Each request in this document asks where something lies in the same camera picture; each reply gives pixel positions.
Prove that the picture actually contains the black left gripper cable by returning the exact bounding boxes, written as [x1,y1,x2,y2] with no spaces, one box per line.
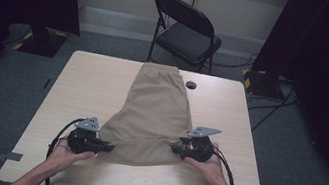
[41,112,86,185]

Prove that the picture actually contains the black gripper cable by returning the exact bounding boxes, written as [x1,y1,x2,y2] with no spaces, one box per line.
[207,145,243,185]
[41,112,86,185]

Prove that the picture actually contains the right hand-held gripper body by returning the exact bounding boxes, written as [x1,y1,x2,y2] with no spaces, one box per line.
[181,124,223,166]

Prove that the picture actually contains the black yellow-striped stand base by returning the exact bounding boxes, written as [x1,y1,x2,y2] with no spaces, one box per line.
[237,66,290,101]
[16,23,71,61]

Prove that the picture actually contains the black floor cable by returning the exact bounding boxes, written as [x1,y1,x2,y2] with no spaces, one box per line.
[246,88,300,118]
[212,45,259,73]
[250,81,297,138]
[2,21,35,51]

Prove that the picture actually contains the black folding chair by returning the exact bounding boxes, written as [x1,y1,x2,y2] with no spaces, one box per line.
[144,0,229,77]

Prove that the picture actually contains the person's left hand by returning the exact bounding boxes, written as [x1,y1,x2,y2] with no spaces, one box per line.
[45,141,98,180]

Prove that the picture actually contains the person's right hand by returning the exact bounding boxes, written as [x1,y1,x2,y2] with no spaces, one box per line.
[180,138,231,185]

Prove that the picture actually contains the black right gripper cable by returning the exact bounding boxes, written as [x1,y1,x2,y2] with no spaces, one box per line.
[207,145,243,185]

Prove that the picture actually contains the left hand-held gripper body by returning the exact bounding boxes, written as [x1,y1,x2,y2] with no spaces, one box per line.
[64,112,105,158]

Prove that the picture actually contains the black table cable hole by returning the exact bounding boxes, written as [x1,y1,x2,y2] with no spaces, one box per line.
[185,80,199,91]

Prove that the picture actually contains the grey tape piece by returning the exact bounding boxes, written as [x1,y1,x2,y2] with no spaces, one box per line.
[0,149,24,165]

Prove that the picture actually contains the khaki pants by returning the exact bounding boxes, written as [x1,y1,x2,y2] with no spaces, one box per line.
[93,55,205,176]

